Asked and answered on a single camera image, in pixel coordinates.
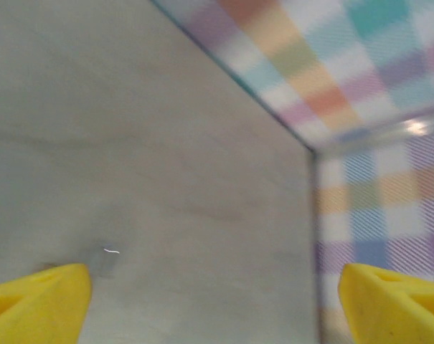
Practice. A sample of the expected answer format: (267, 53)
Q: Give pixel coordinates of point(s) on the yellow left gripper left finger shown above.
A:
(30, 308)

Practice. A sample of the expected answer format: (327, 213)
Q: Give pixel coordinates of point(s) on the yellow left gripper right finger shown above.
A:
(396, 311)

